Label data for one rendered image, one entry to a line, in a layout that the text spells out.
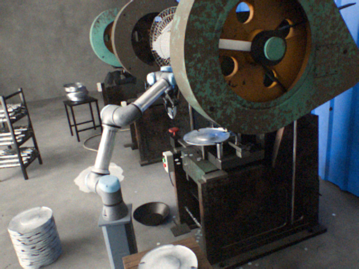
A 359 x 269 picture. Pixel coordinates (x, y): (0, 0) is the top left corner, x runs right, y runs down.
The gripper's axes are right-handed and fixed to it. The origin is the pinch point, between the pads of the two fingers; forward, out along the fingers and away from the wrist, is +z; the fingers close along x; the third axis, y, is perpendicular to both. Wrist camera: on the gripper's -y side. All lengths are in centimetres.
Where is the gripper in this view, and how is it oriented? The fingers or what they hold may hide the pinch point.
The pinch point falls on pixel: (173, 117)
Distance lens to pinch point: 222.4
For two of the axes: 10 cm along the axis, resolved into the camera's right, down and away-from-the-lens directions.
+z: 1.0, 9.3, 3.5
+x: -9.3, 2.1, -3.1
